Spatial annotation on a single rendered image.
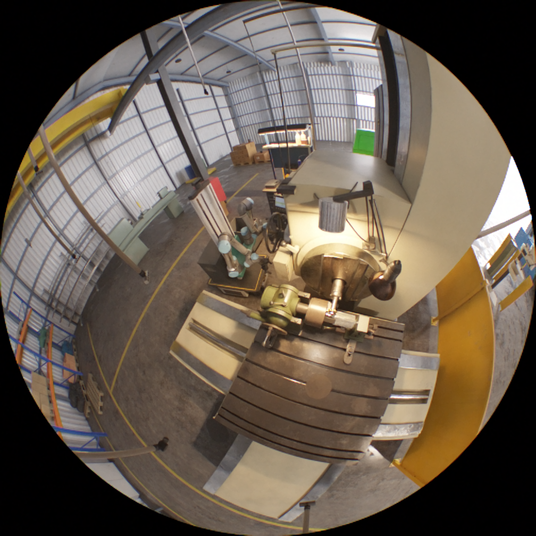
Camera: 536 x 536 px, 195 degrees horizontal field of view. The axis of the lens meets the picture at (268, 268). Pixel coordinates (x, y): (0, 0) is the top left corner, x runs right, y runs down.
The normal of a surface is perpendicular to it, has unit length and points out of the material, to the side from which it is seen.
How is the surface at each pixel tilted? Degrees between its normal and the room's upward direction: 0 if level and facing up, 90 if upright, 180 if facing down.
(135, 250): 90
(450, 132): 90
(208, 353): 0
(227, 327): 0
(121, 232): 90
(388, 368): 0
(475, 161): 90
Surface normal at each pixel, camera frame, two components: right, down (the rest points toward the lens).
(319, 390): -0.21, -0.58
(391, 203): -0.40, 0.79
